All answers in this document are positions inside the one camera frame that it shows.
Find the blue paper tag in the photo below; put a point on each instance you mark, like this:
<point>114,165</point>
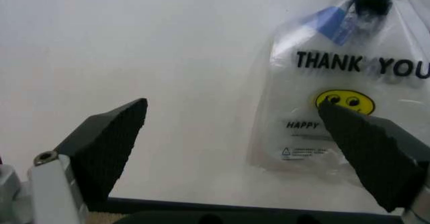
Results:
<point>331,24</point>

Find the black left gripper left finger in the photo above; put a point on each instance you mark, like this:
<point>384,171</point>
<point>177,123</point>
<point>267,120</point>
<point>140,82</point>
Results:
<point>100,143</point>

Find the clear thank you plastic bag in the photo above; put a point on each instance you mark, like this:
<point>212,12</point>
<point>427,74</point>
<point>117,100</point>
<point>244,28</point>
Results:
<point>322,83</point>

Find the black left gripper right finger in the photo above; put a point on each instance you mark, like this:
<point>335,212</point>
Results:
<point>366,153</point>

